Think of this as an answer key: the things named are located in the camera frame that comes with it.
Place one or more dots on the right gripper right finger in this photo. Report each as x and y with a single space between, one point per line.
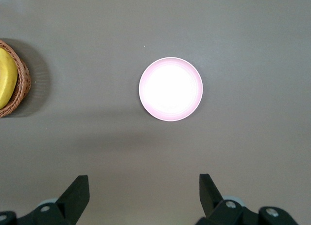
211 200

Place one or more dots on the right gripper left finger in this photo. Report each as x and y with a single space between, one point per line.
70 200

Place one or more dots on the yellow banana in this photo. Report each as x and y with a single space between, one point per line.
6 76

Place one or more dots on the pink round plate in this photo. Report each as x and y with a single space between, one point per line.
170 89

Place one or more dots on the brown wicker basket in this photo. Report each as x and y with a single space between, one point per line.
23 81

